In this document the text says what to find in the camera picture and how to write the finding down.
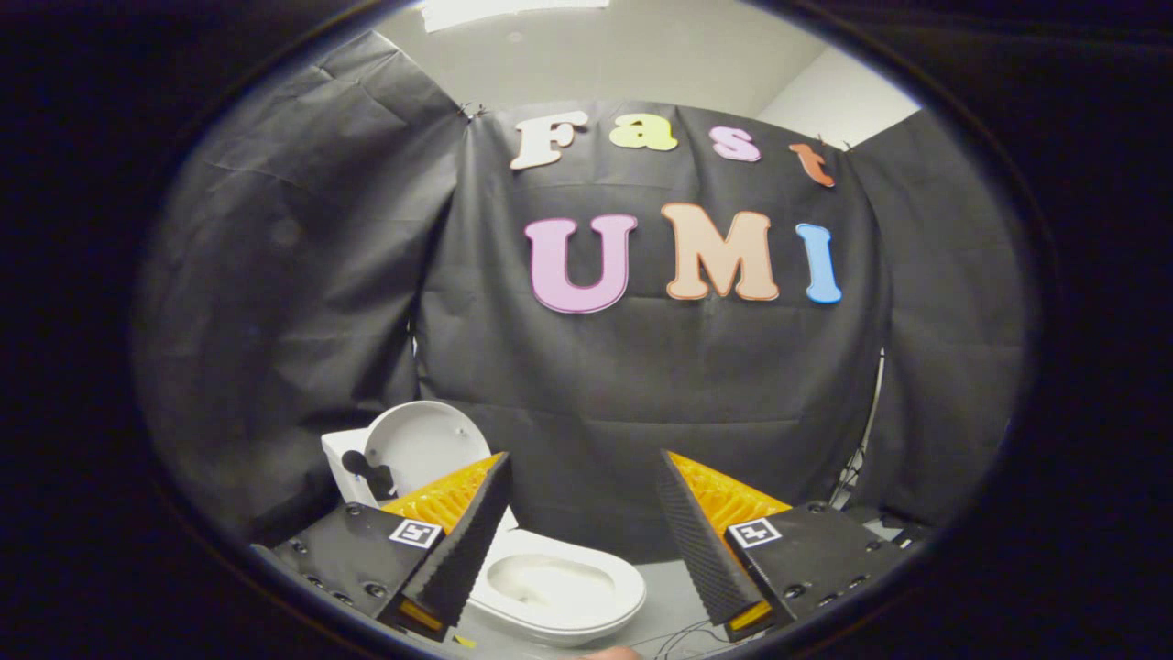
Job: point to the white ceramic toilet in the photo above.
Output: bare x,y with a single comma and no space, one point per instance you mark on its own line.
559,587

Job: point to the white toilet lid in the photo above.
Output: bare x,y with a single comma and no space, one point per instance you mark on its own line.
426,445

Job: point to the black box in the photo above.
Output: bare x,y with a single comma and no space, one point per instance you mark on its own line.
907,533

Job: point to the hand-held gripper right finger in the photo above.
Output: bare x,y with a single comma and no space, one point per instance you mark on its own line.
701,550

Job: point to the black backdrop cloth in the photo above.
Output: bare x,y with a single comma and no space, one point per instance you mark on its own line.
660,385

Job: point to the ceiling light panel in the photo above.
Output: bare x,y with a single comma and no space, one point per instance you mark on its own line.
513,11

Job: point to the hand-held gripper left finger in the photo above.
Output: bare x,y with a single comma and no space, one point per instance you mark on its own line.
467,545

